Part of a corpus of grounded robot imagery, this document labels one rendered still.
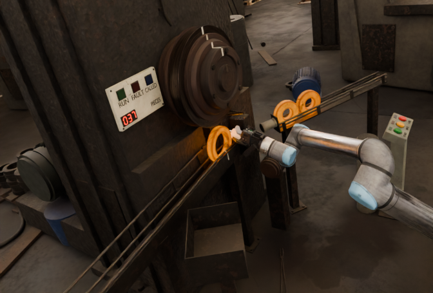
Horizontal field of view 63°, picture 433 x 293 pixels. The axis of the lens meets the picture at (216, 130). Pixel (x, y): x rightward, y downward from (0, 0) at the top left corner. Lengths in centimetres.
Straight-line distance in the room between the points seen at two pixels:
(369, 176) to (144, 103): 94
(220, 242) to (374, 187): 63
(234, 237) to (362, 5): 315
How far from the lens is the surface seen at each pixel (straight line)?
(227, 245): 146
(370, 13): 412
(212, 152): 174
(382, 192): 146
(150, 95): 154
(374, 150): 148
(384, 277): 214
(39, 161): 256
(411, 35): 401
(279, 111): 209
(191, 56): 151
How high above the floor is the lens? 162
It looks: 26 degrees down
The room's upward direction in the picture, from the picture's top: 12 degrees counter-clockwise
